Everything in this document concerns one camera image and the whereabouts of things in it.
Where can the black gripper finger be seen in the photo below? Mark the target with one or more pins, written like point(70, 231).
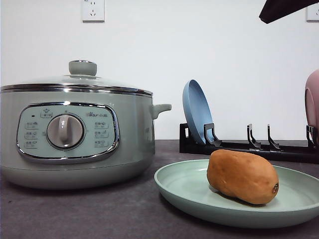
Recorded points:
point(277, 9)

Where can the brown potato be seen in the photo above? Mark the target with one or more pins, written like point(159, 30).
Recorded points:
point(242, 176)

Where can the green plate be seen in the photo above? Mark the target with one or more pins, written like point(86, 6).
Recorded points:
point(185, 189)

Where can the glass steamer lid green knob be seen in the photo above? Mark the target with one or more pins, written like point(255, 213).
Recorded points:
point(82, 69)

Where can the pink plate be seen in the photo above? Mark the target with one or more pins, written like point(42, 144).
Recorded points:
point(312, 103)

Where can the blue plate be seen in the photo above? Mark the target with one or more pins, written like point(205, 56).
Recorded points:
point(196, 109)

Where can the light green electric steamer pot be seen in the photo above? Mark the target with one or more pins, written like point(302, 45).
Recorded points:
point(53, 139)

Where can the black dish rack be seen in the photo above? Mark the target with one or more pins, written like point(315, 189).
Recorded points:
point(295, 154)

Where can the white wall socket right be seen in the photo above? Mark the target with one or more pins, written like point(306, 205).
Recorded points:
point(311, 13)

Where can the white wall socket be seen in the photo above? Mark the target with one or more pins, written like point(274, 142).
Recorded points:
point(311, 13)
point(93, 11)

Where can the white wall socket left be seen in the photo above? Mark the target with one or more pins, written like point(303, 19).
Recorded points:
point(93, 11)

